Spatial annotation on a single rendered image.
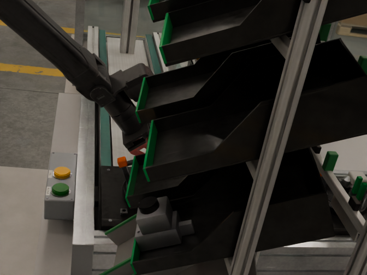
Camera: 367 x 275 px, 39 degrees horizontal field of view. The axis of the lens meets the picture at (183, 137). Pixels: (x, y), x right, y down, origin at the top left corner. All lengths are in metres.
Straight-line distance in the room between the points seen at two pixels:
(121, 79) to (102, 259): 0.39
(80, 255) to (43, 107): 2.61
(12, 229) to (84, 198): 0.19
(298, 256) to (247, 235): 0.61
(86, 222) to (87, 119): 0.49
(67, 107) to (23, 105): 1.86
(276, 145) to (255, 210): 0.09
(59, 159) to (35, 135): 1.98
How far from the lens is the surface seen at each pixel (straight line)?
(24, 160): 3.12
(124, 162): 1.20
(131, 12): 2.18
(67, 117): 1.79
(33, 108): 3.67
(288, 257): 1.26
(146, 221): 0.75
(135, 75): 1.08
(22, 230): 1.32
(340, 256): 1.31
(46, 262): 1.24
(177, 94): 0.83
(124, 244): 1.08
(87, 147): 1.46
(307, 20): 0.53
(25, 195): 1.43
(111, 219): 1.19
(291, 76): 0.55
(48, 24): 0.95
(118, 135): 1.60
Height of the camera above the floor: 1.73
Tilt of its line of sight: 30 degrees down
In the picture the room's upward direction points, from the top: 10 degrees clockwise
